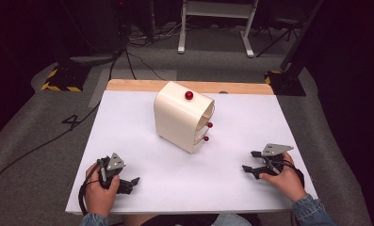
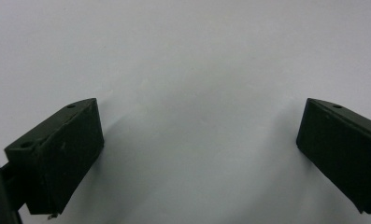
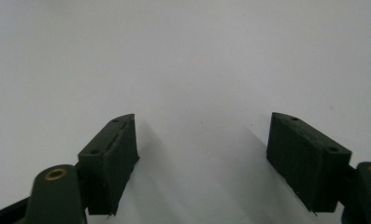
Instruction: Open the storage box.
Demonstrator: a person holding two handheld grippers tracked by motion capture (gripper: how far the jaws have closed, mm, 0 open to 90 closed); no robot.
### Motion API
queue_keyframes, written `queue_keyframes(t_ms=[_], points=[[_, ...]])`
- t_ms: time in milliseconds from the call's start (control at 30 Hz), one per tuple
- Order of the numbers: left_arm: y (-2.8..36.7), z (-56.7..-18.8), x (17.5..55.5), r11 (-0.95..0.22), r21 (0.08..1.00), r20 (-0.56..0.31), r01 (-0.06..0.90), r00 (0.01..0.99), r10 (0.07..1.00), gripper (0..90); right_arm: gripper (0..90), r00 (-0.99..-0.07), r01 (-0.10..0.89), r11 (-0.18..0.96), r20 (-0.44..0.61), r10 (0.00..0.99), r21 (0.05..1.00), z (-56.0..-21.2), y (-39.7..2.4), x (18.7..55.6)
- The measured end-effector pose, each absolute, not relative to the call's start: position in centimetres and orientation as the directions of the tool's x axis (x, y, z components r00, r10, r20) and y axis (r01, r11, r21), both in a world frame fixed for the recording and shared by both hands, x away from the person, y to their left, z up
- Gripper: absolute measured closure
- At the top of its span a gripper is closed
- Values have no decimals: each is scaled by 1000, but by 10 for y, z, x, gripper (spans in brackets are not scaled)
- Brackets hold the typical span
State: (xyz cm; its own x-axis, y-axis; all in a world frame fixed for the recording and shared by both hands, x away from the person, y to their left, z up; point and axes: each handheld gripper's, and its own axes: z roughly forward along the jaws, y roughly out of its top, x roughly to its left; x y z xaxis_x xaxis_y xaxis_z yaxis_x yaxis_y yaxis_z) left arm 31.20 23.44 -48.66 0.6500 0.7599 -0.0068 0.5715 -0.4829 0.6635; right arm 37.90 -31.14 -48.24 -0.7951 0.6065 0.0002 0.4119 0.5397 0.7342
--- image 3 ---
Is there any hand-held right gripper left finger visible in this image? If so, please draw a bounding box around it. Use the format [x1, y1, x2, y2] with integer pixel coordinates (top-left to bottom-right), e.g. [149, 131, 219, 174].
[77, 113, 141, 217]

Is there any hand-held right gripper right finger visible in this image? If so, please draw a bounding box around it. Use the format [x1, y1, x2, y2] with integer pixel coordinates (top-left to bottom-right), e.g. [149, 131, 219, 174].
[265, 111, 353, 215]

